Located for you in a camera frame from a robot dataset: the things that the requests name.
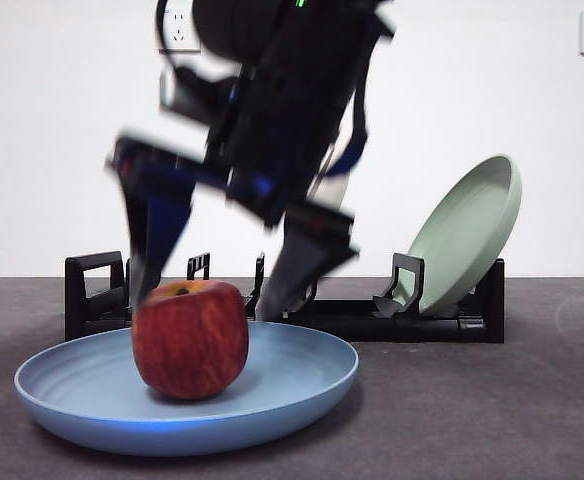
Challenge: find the blue round plate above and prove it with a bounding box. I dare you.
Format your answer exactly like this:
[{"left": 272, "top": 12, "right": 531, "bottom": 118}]
[{"left": 13, "top": 321, "right": 360, "bottom": 457}]

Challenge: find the red apple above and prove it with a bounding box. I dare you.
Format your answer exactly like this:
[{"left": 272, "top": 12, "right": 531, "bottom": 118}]
[{"left": 131, "top": 279, "right": 250, "bottom": 401}]

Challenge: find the beige round plate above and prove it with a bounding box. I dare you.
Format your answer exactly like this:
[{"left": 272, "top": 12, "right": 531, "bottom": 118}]
[{"left": 256, "top": 169, "right": 350, "bottom": 321}]

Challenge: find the black plate rack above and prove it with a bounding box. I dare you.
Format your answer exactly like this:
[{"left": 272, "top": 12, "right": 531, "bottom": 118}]
[{"left": 64, "top": 251, "right": 505, "bottom": 345}]

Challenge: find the green round plate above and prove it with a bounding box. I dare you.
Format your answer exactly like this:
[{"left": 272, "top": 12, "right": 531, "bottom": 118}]
[{"left": 405, "top": 154, "right": 523, "bottom": 317}]

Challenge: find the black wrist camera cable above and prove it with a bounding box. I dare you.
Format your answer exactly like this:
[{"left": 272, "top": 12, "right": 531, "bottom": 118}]
[{"left": 154, "top": 0, "right": 186, "bottom": 71}]

